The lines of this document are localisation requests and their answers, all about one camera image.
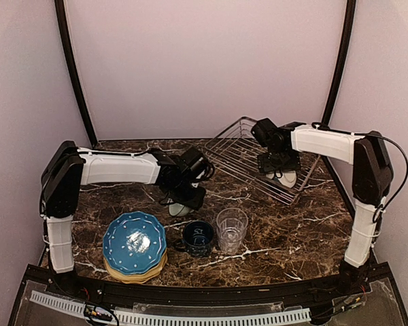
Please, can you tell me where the white blue bowl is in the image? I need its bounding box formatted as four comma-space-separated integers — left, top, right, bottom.
266, 170, 297, 188

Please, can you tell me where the blue dotted plate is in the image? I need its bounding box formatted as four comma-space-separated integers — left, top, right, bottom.
103, 211, 167, 276

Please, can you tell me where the black left corner post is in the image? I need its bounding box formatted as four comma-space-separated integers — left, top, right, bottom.
54, 0, 98, 147

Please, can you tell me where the pale green ribbed bowl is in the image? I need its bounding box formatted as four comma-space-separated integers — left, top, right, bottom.
169, 203, 194, 217

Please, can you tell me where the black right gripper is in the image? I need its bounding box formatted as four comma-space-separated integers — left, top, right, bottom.
258, 144, 302, 175

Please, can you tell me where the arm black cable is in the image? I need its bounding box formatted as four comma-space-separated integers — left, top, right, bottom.
312, 122, 408, 223
37, 147, 164, 218

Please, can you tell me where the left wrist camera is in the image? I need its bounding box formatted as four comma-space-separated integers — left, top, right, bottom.
180, 147, 205, 176

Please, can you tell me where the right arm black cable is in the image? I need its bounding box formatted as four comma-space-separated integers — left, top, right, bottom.
312, 122, 408, 223

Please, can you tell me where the dark blue mug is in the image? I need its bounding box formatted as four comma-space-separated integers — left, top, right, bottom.
173, 220, 214, 258

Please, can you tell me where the metal wire dish rack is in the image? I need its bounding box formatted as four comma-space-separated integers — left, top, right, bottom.
204, 116, 320, 205

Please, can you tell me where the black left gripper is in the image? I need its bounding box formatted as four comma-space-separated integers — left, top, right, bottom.
168, 177, 207, 211

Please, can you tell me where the white slotted cable duct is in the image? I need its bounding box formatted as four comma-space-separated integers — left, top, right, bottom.
30, 291, 311, 325

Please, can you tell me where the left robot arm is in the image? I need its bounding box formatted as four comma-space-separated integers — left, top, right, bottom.
39, 141, 214, 296

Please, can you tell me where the black right corner post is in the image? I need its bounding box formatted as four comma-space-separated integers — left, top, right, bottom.
321, 0, 357, 125

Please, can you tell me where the black corner post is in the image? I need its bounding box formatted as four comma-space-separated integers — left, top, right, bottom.
321, 0, 357, 125
54, 0, 98, 147

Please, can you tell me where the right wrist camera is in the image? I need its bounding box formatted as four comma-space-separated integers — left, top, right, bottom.
251, 118, 278, 147

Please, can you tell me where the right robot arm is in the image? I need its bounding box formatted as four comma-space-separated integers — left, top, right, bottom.
251, 118, 394, 295

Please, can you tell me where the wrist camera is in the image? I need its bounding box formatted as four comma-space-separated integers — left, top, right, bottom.
180, 147, 205, 176
251, 118, 278, 147

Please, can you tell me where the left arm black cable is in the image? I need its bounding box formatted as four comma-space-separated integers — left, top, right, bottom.
37, 147, 164, 218

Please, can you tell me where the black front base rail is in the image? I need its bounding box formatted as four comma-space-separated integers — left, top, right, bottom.
23, 263, 390, 308

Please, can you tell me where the clear glass cup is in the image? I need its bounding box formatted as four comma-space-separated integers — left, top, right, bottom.
216, 208, 248, 255

